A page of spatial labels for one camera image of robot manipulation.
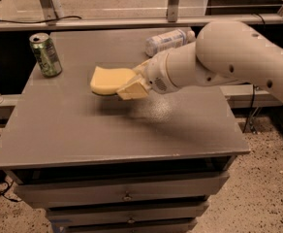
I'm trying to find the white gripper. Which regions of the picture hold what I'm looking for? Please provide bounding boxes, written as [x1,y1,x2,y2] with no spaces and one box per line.
[116,51,179,100]

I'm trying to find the yellow sponge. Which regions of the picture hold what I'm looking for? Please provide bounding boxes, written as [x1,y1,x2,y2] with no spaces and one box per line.
[90,66,136,95]

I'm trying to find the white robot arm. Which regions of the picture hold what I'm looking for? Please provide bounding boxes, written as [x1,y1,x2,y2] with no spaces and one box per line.
[116,20,283,103]

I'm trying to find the green soda can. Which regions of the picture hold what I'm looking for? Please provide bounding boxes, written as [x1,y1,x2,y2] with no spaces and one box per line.
[29,33,62,78]

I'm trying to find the clear plastic water bottle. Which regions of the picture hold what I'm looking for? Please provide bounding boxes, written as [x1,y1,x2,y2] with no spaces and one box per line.
[145,29,196,57]

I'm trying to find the grey drawer cabinet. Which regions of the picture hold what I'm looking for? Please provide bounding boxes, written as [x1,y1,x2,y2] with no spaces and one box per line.
[0,27,252,233]

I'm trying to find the middle grey drawer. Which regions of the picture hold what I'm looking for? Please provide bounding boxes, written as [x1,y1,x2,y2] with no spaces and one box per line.
[47,200,208,226]

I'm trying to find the grey drawer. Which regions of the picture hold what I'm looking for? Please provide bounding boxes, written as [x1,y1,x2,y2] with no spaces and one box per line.
[47,200,208,226]
[54,218,197,233]
[15,171,229,208]

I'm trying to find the top grey drawer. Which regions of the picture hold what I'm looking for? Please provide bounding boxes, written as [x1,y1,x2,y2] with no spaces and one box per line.
[15,171,229,208]

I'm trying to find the bottom grey drawer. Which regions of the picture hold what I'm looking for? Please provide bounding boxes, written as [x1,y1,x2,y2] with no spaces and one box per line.
[54,218,197,233]

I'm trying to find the metal frame rail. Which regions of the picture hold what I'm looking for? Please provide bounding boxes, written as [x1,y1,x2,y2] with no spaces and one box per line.
[0,14,283,32]

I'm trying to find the black cable on rail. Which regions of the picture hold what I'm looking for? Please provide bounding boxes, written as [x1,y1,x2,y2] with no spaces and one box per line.
[0,15,83,25]

